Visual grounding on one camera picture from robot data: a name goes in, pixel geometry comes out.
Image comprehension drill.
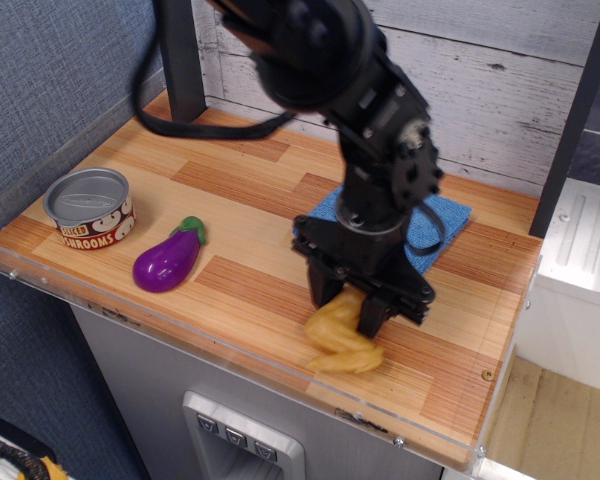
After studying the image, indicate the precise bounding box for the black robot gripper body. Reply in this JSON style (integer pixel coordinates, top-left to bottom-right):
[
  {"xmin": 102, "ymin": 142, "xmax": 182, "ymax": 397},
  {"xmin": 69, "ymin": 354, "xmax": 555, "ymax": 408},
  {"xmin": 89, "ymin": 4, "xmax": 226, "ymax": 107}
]
[{"xmin": 293, "ymin": 215, "xmax": 435, "ymax": 325}]

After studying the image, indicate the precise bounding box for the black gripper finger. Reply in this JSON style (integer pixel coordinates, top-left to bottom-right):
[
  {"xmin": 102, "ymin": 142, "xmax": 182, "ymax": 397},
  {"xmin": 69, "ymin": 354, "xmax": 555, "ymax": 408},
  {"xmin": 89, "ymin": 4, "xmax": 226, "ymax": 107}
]
[
  {"xmin": 308, "ymin": 262, "xmax": 347, "ymax": 308},
  {"xmin": 358, "ymin": 292, "xmax": 399, "ymax": 336}
]

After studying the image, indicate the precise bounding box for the yellow toy chicken wing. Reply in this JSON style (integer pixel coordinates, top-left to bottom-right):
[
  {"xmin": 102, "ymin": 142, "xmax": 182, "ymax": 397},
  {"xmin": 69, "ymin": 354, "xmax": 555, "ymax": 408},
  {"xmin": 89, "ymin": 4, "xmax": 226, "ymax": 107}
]
[{"xmin": 304, "ymin": 289, "xmax": 384, "ymax": 373}]

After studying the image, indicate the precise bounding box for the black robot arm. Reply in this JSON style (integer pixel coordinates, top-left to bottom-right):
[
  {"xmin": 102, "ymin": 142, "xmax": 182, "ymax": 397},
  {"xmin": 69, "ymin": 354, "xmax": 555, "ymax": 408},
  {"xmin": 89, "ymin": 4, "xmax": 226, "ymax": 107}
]
[{"xmin": 216, "ymin": 1, "xmax": 443, "ymax": 337}]

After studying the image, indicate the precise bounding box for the purple toy eggplant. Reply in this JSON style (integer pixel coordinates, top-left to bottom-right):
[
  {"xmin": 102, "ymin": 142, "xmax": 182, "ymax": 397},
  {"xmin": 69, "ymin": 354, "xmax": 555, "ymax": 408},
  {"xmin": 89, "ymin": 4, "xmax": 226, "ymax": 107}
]
[{"xmin": 132, "ymin": 216, "xmax": 206, "ymax": 293}]

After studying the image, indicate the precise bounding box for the silver dispenser panel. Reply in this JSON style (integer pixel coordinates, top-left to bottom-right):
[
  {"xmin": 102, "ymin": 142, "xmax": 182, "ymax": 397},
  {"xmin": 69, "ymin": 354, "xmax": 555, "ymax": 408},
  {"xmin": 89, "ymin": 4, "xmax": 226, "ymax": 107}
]
[{"xmin": 182, "ymin": 391, "xmax": 306, "ymax": 479}]

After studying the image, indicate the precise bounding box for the white toy sink unit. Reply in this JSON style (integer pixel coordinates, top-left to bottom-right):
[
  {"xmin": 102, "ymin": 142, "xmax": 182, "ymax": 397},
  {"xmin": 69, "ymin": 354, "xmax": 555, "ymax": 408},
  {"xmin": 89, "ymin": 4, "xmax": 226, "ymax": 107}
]
[{"xmin": 514, "ymin": 180, "xmax": 600, "ymax": 389}]

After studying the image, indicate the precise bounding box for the grey toy fridge cabinet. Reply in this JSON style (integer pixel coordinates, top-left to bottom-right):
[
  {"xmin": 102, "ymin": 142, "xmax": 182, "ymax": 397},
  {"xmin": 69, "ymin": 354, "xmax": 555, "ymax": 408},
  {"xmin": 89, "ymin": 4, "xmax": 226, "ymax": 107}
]
[{"xmin": 73, "ymin": 307, "xmax": 443, "ymax": 479}]

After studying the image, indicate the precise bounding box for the sliced mushrooms tin can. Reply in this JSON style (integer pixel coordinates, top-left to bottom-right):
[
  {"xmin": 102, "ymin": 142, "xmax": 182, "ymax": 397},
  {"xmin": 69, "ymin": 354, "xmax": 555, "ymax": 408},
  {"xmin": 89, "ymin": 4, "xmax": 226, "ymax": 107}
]
[{"xmin": 43, "ymin": 167, "xmax": 136, "ymax": 251}]

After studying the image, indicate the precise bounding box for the yellow object bottom left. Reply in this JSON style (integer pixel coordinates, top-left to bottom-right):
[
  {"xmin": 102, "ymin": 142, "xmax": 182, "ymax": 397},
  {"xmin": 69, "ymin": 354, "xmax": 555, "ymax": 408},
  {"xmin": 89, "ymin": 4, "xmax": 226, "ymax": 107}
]
[{"xmin": 18, "ymin": 457, "xmax": 71, "ymax": 480}]

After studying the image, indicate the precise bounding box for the black cable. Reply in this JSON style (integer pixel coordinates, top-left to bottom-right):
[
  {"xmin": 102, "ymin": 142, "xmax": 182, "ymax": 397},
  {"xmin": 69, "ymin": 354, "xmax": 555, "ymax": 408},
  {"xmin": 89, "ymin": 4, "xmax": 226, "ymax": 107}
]
[{"xmin": 131, "ymin": 19, "xmax": 296, "ymax": 140}]

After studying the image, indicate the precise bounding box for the right dark metal post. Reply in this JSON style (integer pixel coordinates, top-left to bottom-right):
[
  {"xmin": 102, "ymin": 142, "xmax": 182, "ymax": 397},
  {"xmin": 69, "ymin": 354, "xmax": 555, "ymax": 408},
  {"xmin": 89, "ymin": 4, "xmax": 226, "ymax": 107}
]
[{"xmin": 529, "ymin": 21, "xmax": 600, "ymax": 239}]

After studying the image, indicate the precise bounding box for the dark metal post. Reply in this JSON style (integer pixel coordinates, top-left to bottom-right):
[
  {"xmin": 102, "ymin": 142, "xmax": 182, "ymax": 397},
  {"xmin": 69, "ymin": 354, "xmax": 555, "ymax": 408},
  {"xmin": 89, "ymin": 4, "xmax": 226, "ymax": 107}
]
[
  {"xmin": 153, "ymin": 0, "xmax": 207, "ymax": 123},
  {"xmin": 529, "ymin": 21, "xmax": 600, "ymax": 239}
]

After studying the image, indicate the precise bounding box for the left dark metal post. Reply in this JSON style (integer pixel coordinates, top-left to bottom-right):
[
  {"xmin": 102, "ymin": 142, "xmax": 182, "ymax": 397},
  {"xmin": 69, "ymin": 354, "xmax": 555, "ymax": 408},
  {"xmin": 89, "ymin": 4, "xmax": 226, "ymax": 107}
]
[{"xmin": 153, "ymin": 0, "xmax": 207, "ymax": 123}]

